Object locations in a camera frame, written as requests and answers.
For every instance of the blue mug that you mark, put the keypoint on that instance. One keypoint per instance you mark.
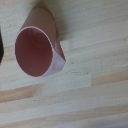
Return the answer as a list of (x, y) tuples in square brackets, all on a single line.
[(1, 46)]

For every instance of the pink mug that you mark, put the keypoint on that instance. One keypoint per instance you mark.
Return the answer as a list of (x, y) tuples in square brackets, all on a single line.
[(36, 50)]

